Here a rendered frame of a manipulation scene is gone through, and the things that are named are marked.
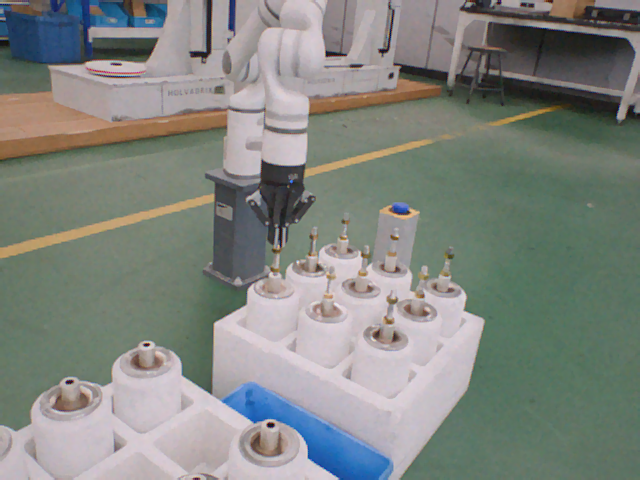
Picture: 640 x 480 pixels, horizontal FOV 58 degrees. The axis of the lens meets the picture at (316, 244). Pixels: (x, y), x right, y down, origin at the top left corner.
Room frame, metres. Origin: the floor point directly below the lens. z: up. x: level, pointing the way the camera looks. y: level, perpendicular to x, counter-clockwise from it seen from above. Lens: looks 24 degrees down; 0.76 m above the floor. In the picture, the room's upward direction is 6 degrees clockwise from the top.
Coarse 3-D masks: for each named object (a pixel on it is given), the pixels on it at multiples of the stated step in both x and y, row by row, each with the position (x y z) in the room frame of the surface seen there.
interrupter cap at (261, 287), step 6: (258, 282) 0.95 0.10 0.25; (264, 282) 0.95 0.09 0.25; (282, 282) 0.96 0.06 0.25; (288, 282) 0.96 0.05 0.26; (258, 288) 0.93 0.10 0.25; (264, 288) 0.94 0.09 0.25; (282, 288) 0.94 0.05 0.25; (288, 288) 0.94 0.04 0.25; (294, 288) 0.94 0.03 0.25; (258, 294) 0.91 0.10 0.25; (264, 294) 0.91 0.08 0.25; (270, 294) 0.91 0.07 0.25; (276, 294) 0.91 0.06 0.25; (282, 294) 0.91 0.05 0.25; (288, 294) 0.92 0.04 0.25
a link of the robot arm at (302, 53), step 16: (288, 0) 0.99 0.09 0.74; (304, 0) 0.98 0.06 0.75; (288, 16) 0.98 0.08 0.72; (304, 16) 0.96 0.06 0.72; (320, 16) 0.98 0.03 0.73; (288, 32) 0.92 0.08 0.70; (304, 32) 0.92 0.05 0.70; (320, 32) 0.94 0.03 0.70; (288, 48) 0.90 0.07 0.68; (304, 48) 0.90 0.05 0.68; (320, 48) 0.91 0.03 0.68; (288, 64) 0.90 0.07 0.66; (304, 64) 0.90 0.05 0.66; (320, 64) 0.91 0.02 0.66
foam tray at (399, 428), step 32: (224, 320) 0.92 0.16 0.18; (480, 320) 1.03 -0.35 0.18; (224, 352) 0.90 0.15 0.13; (256, 352) 0.86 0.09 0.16; (288, 352) 0.84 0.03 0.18; (352, 352) 0.87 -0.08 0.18; (448, 352) 0.90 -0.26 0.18; (224, 384) 0.89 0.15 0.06; (288, 384) 0.82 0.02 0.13; (320, 384) 0.78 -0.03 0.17; (352, 384) 0.77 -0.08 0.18; (416, 384) 0.79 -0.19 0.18; (448, 384) 0.90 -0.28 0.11; (320, 416) 0.78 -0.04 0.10; (352, 416) 0.75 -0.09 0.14; (384, 416) 0.72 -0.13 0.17; (416, 416) 0.77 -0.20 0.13; (384, 448) 0.71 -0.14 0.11; (416, 448) 0.81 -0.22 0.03
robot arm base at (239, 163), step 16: (240, 112) 1.42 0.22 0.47; (240, 128) 1.41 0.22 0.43; (256, 128) 1.43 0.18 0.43; (224, 144) 1.46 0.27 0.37; (240, 144) 1.41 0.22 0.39; (224, 160) 1.46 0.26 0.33; (240, 160) 1.41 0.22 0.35; (256, 160) 1.43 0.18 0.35; (240, 176) 1.41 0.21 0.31; (256, 176) 1.43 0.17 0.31
